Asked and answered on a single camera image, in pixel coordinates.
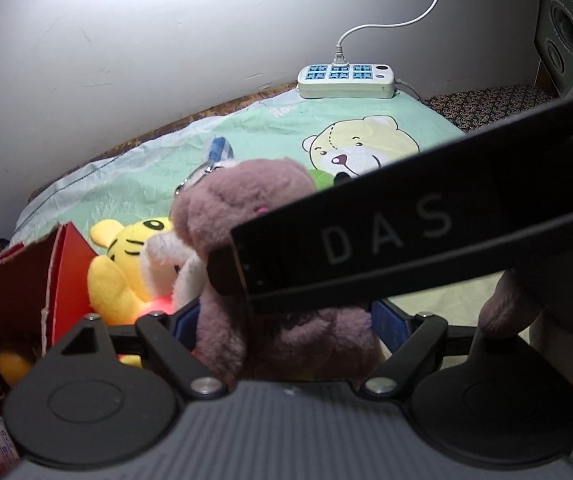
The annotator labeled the yellow orange plush toy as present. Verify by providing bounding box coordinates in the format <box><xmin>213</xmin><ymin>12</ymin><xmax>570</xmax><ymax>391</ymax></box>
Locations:
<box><xmin>0</xmin><ymin>349</ymin><xmax>34</xmax><ymax>388</ymax></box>

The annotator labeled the white blue power strip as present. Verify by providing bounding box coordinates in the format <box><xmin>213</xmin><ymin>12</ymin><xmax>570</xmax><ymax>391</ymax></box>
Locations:
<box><xmin>297</xmin><ymin>62</ymin><xmax>397</xmax><ymax>100</ymax></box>

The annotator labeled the small white bunny plush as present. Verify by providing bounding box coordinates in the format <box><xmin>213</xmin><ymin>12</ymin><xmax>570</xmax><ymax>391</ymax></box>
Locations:
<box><xmin>171</xmin><ymin>137</ymin><xmax>383</xmax><ymax>386</ymax></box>

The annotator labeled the white power strip cord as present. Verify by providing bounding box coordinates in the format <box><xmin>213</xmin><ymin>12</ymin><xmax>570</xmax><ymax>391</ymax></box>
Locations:
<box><xmin>395</xmin><ymin>79</ymin><xmax>421</xmax><ymax>102</ymax></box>

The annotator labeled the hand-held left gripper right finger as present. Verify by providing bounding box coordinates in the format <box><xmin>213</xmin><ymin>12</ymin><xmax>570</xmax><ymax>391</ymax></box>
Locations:
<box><xmin>359</xmin><ymin>299</ymin><xmax>537</xmax><ymax>401</ymax></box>

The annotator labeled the red cardboard box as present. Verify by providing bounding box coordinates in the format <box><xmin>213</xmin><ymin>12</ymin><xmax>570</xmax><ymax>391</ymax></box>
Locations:
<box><xmin>0</xmin><ymin>221</ymin><xmax>94</xmax><ymax>397</ymax></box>

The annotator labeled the large white bunny plush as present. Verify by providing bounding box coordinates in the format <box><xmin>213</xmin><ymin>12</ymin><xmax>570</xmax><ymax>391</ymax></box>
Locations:
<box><xmin>144</xmin><ymin>231</ymin><xmax>208</xmax><ymax>313</ymax></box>

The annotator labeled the green bear printed blanket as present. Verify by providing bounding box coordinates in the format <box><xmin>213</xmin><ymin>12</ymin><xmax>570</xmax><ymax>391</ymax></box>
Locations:
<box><xmin>14</xmin><ymin>87</ymin><xmax>497</xmax><ymax>341</ymax></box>

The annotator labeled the yellow tiger plush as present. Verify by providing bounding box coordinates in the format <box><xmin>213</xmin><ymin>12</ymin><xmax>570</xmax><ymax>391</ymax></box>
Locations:
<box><xmin>89</xmin><ymin>216</ymin><xmax>176</xmax><ymax>367</ymax></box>

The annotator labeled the white plug cable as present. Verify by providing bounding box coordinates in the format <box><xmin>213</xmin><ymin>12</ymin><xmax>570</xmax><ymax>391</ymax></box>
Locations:
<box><xmin>335</xmin><ymin>0</ymin><xmax>452</xmax><ymax>66</ymax></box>

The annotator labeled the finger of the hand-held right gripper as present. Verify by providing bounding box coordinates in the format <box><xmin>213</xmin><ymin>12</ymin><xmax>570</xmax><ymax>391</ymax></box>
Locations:
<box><xmin>206</xmin><ymin>246</ymin><xmax>248</xmax><ymax>297</ymax></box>

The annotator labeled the person's right hand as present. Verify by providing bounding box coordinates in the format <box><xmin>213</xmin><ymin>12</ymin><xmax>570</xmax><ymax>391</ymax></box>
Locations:
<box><xmin>476</xmin><ymin>252</ymin><xmax>573</xmax><ymax>431</ymax></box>

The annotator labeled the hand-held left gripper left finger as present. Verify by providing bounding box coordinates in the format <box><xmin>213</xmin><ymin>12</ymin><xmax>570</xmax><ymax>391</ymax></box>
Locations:
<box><xmin>46</xmin><ymin>296</ymin><xmax>228</xmax><ymax>401</ymax></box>

